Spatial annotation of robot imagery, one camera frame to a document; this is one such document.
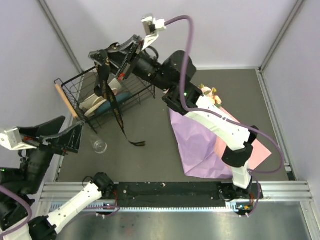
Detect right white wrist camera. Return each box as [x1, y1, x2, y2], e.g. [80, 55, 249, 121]
[141, 14, 166, 51]

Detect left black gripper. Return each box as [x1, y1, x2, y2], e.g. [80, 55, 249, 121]
[20, 114, 86, 193]

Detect black wire basket wooden handles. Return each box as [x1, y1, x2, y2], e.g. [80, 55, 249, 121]
[54, 67, 156, 133]

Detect pink inner wrapping paper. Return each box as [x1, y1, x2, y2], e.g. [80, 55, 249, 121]
[212, 135, 272, 176]

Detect black ribbon gold lettering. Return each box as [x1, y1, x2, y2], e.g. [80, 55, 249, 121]
[94, 49, 146, 147]

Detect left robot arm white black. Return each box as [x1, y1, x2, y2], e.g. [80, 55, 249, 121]
[0, 116, 114, 240]

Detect pink flower bouquet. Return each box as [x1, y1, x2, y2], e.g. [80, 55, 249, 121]
[199, 84, 222, 108]

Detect cream plate in basket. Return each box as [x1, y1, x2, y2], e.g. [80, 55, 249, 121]
[84, 96, 107, 117]

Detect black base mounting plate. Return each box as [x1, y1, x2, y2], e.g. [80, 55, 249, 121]
[114, 181, 240, 203]

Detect dark teal plate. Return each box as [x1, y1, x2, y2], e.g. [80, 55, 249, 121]
[95, 92, 132, 116]

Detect grey slotted cable duct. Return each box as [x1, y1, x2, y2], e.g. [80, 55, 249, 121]
[49, 199, 254, 213]

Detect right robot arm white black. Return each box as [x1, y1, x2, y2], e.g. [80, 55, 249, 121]
[88, 35, 258, 198]

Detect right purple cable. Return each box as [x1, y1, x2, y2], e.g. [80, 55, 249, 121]
[164, 15, 286, 218]

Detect clear glass vase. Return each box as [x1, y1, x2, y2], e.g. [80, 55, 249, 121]
[88, 133, 108, 154]

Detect purple wrapping paper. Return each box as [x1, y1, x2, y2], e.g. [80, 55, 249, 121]
[169, 109, 232, 179]

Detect white plate in basket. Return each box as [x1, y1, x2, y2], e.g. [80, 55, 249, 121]
[79, 78, 122, 110]

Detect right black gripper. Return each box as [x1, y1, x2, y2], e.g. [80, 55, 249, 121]
[88, 37, 173, 94]

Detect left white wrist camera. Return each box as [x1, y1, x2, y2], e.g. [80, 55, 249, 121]
[0, 127, 26, 151]

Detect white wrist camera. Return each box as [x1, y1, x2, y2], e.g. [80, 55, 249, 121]
[0, 127, 26, 151]
[141, 14, 166, 51]

